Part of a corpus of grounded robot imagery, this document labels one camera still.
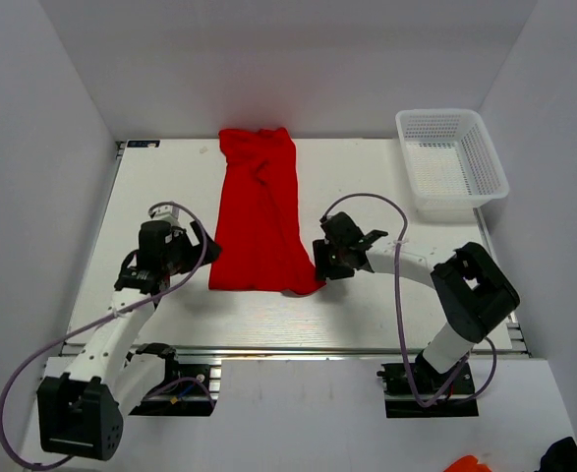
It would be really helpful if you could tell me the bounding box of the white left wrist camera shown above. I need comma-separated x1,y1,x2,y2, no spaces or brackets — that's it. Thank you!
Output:
148,204,180,227

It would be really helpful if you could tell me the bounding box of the dark cloth at corner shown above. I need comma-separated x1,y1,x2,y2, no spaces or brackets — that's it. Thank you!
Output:
538,437,577,472

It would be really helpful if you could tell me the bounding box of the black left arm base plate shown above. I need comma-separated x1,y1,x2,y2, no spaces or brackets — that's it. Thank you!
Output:
130,360,221,417

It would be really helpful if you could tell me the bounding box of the orange object at bottom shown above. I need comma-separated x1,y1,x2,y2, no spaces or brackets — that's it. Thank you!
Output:
444,455,491,472

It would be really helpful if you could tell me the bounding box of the red t-shirt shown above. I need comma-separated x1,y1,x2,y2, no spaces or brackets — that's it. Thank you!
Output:
208,128,324,296

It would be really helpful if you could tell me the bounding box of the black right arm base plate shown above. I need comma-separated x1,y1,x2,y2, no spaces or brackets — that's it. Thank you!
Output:
374,362,481,420

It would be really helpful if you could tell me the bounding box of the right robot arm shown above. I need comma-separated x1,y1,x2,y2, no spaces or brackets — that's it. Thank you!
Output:
313,211,520,392

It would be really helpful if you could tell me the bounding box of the dark blue table label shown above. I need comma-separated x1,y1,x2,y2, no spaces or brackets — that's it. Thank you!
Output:
126,140,160,148

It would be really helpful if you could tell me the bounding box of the white plastic mesh basket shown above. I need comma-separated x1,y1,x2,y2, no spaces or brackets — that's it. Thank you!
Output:
395,108,509,210

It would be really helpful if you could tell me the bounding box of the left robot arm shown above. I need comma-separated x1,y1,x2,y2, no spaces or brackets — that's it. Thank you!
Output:
36,220,221,461

